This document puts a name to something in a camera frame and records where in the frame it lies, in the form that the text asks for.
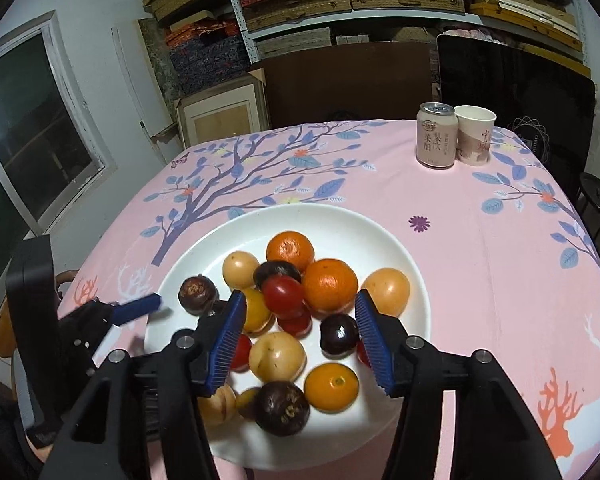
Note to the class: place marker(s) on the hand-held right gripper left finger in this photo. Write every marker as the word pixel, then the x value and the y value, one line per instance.
pixel 227 345

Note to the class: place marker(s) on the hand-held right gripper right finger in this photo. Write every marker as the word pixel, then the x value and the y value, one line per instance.
pixel 375 345

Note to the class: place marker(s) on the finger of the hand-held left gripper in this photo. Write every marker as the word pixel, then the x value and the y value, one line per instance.
pixel 135 308

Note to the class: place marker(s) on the red cherry tomato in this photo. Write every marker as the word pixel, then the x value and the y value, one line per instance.
pixel 297 326
pixel 241 352
pixel 282 295
pixel 362 352

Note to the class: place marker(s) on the dark purple plum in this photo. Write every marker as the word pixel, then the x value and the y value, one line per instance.
pixel 339 335
pixel 272 271

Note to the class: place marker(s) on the purple-striped pepino melon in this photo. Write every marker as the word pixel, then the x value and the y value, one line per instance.
pixel 222 405

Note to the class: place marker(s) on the yellow-orange citrus fruit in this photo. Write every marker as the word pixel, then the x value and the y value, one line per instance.
pixel 331 387

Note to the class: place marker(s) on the small yellow round fruit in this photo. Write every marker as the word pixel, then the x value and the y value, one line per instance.
pixel 247 402

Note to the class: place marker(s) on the orange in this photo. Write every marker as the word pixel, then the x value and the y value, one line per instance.
pixel 290 251
pixel 329 290

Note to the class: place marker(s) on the white oval plate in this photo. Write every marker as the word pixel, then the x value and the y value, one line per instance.
pixel 360 240

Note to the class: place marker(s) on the person's left forearm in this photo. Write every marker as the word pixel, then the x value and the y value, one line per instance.
pixel 5 440

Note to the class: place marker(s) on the pink deer printed tablecloth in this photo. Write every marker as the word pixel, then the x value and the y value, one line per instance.
pixel 480 285

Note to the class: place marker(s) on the white framed sliding window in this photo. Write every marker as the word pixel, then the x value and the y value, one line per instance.
pixel 30 135

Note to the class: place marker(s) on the cardboard box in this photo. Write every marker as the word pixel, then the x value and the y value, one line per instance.
pixel 220 115

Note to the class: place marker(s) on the beige drink can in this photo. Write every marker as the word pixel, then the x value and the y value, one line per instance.
pixel 435 135

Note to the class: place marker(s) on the printed paper cup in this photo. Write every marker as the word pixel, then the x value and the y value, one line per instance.
pixel 476 140

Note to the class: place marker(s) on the grey-green stone slab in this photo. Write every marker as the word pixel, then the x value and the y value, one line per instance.
pixel 157 60

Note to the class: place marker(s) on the stack of blue patterned boxes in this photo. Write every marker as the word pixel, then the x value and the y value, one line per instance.
pixel 210 65

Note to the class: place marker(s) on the dark wooden chair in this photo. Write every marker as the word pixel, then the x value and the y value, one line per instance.
pixel 350 85

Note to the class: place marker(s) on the stack of orange patterned boxes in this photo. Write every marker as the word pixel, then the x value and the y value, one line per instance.
pixel 200 35

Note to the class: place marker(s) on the black glossy panel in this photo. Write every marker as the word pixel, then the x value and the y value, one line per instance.
pixel 530 90

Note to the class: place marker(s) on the grey metal shelf rack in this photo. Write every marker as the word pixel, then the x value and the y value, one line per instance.
pixel 240 15

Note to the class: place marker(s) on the pink folded cloth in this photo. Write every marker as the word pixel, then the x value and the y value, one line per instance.
pixel 472 35

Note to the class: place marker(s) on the stack of woven straw boxes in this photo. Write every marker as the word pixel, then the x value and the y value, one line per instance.
pixel 295 15

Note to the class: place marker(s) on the stack of yellow flat boxes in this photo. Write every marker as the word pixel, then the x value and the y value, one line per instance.
pixel 525 15

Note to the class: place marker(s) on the white leaning wall strip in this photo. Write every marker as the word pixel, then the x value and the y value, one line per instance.
pixel 132 85

